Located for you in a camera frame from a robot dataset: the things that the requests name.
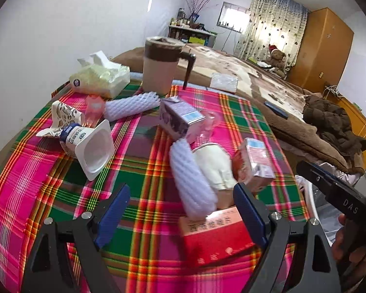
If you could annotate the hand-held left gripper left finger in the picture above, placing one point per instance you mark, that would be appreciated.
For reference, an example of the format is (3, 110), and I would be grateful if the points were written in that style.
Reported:
(114, 216)

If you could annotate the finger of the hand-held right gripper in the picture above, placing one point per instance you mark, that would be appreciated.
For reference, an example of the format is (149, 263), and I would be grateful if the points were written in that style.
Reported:
(314, 174)

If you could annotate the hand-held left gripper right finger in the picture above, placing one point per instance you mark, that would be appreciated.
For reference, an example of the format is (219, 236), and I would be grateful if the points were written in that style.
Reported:
(247, 207)

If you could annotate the red drink carton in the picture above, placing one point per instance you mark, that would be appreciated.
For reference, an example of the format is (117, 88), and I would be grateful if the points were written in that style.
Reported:
(253, 161)

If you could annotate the red medicine box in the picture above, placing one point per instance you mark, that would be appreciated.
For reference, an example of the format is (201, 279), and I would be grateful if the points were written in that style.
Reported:
(213, 241)

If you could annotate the cream pouch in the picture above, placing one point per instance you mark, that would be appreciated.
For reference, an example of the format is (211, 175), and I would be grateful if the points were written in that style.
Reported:
(215, 164)

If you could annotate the white foam net sleeve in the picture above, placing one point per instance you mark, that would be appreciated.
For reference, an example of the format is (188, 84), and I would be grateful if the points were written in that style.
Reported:
(189, 174)
(131, 105)

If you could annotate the white yogurt cup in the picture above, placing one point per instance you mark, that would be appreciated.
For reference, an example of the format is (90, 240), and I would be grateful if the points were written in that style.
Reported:
(94, 149)

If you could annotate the clear plastic cup red residue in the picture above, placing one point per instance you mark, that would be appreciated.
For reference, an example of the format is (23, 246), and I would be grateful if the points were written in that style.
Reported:
(209, 125)

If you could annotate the purple drink carton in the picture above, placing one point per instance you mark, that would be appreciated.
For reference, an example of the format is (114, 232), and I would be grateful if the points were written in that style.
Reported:
(177, 122)

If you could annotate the printed paper cup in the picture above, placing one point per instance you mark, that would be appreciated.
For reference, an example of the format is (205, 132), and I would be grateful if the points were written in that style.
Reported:
(64, 114)

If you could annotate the person's right hand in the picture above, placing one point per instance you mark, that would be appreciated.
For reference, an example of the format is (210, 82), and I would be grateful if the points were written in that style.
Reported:
(338, 241)

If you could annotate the white bed skirt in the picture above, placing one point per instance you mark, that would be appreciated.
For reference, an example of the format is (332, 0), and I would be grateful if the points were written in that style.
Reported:
(341, 171)

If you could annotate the dark brown jacket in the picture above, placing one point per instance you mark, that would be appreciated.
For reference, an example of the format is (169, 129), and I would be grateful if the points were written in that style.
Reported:
(329, 119)

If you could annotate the plaid tablecloth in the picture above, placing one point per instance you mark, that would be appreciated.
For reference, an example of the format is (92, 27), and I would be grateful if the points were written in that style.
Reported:
(48, 189)

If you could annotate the black remote control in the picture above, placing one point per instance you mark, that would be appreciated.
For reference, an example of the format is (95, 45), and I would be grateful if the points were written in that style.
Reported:
(276, 109)

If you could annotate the brown bed blanket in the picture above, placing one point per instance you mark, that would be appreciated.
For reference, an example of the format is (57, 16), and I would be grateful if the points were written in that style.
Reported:
(262, 79)

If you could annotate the brown teddy bear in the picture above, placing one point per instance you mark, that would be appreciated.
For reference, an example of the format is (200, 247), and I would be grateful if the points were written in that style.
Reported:
(276, 61)

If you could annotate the wooden wardrobe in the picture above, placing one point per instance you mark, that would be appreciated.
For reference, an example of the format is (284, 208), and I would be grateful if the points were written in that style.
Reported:
(320, 52)

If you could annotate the soft tissue pack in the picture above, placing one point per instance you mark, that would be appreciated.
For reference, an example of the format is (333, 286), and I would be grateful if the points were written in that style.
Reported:
(100, 79)

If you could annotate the brown and beige lidded mug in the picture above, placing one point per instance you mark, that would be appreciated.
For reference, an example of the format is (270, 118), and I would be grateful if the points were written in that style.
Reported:
(157, 70)

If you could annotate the patterned curtain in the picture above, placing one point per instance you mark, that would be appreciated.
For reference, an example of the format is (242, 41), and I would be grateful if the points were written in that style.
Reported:
(271, 24)

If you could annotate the window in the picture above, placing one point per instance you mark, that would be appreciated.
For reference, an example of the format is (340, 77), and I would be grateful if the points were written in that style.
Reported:
(231, 16)

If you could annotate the cluttered white shelf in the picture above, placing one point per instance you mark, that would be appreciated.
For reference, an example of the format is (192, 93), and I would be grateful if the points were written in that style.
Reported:
(186, 35)

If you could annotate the bare decorative branches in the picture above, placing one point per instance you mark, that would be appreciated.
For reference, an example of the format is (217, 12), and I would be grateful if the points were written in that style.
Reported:
(195, 6)

